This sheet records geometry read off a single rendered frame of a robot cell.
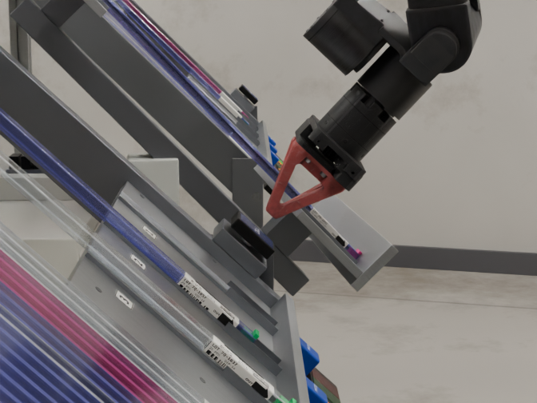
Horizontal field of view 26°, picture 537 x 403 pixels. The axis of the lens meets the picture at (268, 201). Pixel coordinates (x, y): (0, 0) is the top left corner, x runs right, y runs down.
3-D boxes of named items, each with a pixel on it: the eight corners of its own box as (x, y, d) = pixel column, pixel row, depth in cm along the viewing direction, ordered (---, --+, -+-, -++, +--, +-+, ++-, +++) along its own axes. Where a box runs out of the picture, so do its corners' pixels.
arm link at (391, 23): (466, 49, 106) (479, 19, 113) (374, -38, 104) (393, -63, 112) (378, 131, 112) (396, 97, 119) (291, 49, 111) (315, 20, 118)
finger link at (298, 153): (244, 196, 114) (310, 126, 113) (245, 183, 121) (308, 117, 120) (296, 242, 115) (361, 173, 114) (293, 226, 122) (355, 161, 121)
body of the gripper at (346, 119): (304, 141, 110) (357, 84, 109) (300, 126, 120) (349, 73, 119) (353, 187, 111) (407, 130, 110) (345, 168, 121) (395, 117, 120)
